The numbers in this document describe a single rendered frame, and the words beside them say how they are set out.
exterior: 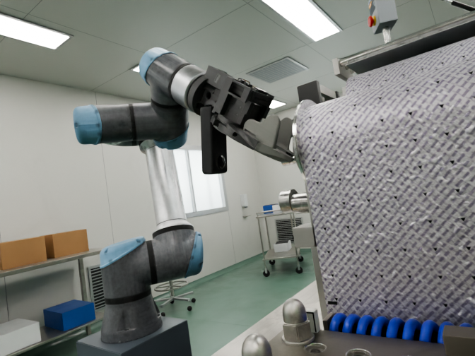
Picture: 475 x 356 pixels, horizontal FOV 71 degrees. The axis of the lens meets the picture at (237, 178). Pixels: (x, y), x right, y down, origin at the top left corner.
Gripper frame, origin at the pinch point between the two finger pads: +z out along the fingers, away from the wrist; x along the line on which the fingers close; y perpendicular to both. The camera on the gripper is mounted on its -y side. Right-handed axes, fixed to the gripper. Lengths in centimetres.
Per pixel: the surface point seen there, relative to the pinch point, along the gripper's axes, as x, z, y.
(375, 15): 54, -21, 35
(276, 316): 25.0, 5.4, -40.1
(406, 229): -4.4, 18.8, 1.7
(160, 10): 144, -225, 15
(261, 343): -21.0, 15.4, -9.7
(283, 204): 3.4, 1.7, -7.3
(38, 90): 129, -362, -113
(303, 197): 4.0, 3.9, -4.5
